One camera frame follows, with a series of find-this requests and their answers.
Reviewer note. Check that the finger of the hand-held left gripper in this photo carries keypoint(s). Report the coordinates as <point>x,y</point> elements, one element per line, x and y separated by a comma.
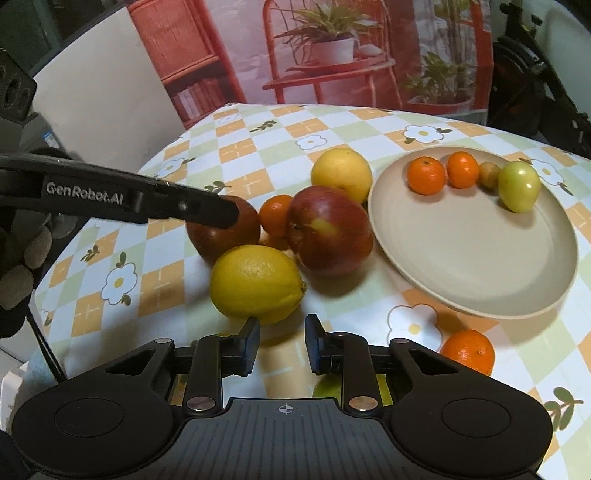
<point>161,201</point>

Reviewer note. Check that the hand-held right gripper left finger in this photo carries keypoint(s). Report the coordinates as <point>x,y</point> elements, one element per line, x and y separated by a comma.
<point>251,346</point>

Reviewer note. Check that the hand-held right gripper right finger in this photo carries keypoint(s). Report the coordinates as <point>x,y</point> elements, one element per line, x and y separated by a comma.
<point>314,342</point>

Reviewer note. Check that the green jujube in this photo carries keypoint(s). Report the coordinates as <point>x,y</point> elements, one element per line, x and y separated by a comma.
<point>330,388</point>

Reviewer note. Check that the yellow lemon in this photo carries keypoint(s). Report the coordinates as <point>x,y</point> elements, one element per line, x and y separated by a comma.
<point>256,284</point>

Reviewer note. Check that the dark red apple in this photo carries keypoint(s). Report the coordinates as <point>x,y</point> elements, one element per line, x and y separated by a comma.
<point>231,242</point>

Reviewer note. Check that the bright red apple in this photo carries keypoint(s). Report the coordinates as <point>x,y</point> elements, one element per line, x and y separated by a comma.
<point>330,230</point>

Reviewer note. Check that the small tangerine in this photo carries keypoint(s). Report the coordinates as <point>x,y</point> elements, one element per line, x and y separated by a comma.
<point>462,169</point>
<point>468,351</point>
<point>274,217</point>
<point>425,174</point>

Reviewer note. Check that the orange-yellow round lemon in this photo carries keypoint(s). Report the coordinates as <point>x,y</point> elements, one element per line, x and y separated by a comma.
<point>341,173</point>

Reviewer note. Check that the beige round plate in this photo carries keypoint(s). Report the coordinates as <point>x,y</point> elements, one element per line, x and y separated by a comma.
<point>461,249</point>

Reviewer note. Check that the small brown round fruit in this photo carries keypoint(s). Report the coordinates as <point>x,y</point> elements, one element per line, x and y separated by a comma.
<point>489,175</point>

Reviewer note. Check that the green apple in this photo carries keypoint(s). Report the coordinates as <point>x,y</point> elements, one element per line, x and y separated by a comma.
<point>519,186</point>

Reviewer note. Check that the person's left hand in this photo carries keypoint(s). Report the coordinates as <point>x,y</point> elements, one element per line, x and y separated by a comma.
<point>23,267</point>

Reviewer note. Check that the printed pink backdrop cloth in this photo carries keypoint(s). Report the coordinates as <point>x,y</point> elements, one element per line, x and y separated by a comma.
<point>323,55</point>

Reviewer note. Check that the black exercise bike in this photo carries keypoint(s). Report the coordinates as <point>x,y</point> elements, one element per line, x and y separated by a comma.
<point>540,83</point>

